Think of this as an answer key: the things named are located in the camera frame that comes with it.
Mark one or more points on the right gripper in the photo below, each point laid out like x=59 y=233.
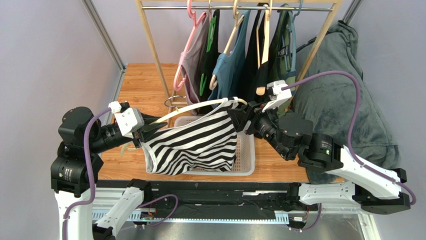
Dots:
x=249 y=119

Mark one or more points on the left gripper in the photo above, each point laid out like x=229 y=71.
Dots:
x=148 y=130

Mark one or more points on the cream plastic hanger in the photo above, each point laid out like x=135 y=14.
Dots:
x=186 y=108

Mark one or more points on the black white striped tank top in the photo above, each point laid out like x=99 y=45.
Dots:
x=209 y=143

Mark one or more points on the mauve tank top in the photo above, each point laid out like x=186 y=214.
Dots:
x=190 y=60

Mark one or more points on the pink plastic hanger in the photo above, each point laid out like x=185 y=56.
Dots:
x=188 y=46

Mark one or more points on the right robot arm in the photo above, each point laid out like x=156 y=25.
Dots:
x=374 y=189

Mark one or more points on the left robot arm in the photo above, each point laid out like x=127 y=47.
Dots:
x=74 y=173

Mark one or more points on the light wooden hanger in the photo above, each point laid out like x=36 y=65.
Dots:
x=263 y=44

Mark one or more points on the beige wooden hanger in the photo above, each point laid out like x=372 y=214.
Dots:
x=237 y=21

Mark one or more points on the blue tank top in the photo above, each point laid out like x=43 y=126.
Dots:
x=229 y=66

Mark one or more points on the green plastic hanger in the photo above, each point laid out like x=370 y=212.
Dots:
x=208 y=50

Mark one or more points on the olive green tank top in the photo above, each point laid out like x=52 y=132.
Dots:
x=272 y=73

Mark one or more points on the teal plastic hanger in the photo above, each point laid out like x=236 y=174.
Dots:
x=286 y=49

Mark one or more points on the black garment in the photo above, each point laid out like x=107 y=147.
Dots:
x=246 y=87

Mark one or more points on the white plastic basket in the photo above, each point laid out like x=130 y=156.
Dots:
x=244 y=164

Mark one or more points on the grey fleece blanket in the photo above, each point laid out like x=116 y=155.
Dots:
x=329 y=101

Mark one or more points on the wooden clothes rack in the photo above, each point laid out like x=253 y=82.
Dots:
x=330 y=6

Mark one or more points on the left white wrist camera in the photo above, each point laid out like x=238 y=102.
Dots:
x=125 y=116

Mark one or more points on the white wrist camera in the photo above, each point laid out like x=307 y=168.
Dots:
x=125 y=116
x=276 y=94

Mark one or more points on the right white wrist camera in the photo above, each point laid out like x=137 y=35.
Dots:
x=276 y=94

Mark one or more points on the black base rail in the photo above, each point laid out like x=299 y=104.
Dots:
x=221 y=200

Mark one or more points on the aluminium frame post left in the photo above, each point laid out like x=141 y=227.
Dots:
x=103 y=32

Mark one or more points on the aluminium frame post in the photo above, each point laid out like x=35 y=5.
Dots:
x=352 y=11
x=103 y=32

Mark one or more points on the aluminium frame post right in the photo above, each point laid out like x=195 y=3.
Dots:
x=352 y=11

